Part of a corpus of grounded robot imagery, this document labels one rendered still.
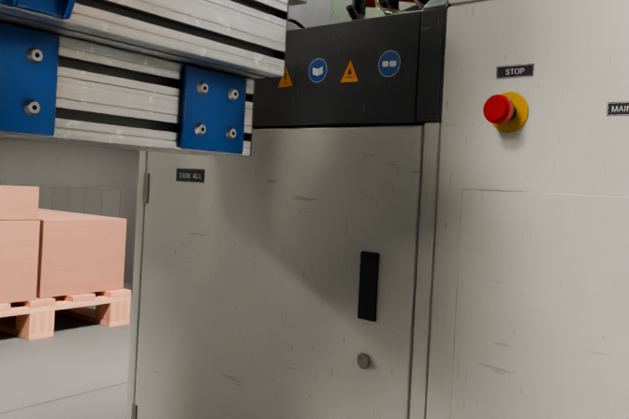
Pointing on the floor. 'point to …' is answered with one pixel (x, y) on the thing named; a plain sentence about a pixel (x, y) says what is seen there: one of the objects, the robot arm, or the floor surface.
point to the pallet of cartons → (58, 266)
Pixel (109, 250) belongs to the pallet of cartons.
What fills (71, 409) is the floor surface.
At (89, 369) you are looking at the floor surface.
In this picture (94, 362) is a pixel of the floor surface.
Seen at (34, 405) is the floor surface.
